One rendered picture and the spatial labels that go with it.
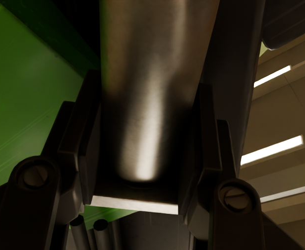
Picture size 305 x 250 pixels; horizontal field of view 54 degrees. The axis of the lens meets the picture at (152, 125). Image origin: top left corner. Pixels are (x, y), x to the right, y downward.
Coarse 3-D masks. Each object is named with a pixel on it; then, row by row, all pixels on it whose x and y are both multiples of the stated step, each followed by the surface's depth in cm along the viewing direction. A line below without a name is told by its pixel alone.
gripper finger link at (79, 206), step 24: (96, 72) 10; (96, 96) 10; (72, 120) 9; (96, 120) 9; (48, 144) 9; (72, 144) 8; (96, 144) 10; (72, 168) 8; (96, 168) 11; (0, 192) 8; (72, 192) 8; (72, 216) 9
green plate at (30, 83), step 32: (0, 0) 10; (32, 0) 14; (0, 32) 11; (32, 32) 11; (64, 32) 14; (0, 64) 12; (32, 64) 12; (64, 64) 12; (96, 64) 15; (0, 96) 13; (32, 96) 13; (64, 96) 13; (0, 128) 15; (32, 128) 14; (0, 160) 16
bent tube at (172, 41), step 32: (128, 0) 6; (160, 0) 6; (192, 0) 6; (128, 32) 7; (160, 32) 7; (192, 32) 7; (128, 64) 7; (160, 64) 7; (192, 64) 8; (128, 96) 8; (160, 96) 8; (192, 96) 9; (128, 128) 9; (160, 128) 9; (128, 160) 10; (160, 160) 10; (96, 192) 11; (128, 192) 11; (160, 192) 11
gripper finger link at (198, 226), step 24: (192, 120) 10; (216, 120) 9; (192, 144) 9; (216, 144) 9; (192, 168) 8; (216, 168) 8; (192, 192) 9; (192, 216) 9; (264, 216) 8; (264, 240) 8; (288, 240) 8
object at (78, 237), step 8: (80, 216) 20; (72, 224) 19; (80, 224) 19; (96, 224) 19; (104, 224) 19; (112, 224) 21; (72, 232) 20; (80, 232) 20; (88, 232) 22; (96, 232) 19; (104, 232) 19; (112, 232) 21; (120, 232) 22; (80, 240) 20; (88, 240) 21; (96, 240) 19; (104, 240) 19; (112, 240) 22; (120, 240) 22; (80, 248) 20; (88, 248) 21; (96, 248) 23; (104, 248) 20; (112, 248) 22; (120, 248) 23
